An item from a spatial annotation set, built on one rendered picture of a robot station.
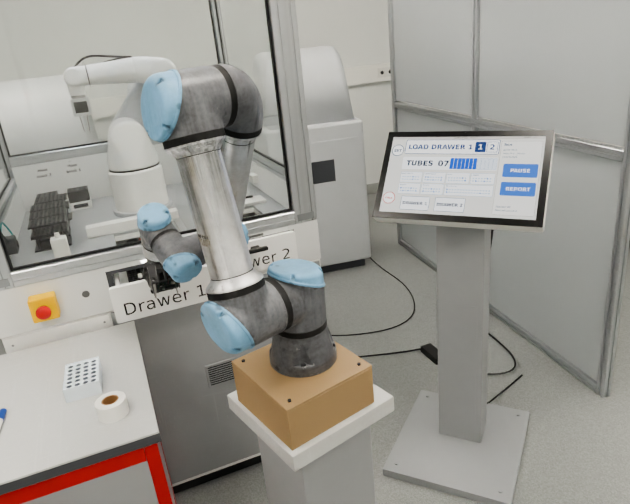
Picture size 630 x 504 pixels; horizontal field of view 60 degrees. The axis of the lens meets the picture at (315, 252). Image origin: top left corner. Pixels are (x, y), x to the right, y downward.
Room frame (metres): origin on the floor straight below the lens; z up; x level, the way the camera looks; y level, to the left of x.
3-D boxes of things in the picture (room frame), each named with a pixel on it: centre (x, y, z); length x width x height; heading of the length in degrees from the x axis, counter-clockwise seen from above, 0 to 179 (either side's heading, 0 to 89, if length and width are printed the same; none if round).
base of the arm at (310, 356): (1.06, 0.05, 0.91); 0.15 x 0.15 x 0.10
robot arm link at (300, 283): (1.05, 0.05, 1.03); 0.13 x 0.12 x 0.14; 129
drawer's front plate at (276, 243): (1.69, 0.20, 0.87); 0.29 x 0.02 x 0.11; 110
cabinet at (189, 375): (2.05, 0.62, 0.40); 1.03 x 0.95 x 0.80; 110
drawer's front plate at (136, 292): (1.46, 0.45, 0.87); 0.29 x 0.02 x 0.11; 110
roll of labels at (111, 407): (1.07, 0.51, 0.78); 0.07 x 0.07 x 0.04
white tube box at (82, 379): (1.20, 0.62, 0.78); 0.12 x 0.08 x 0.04; 18
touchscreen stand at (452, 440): (1.68, -0.48, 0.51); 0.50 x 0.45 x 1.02; 151
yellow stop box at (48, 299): (1.45, 0.80, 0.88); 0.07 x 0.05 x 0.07; 110
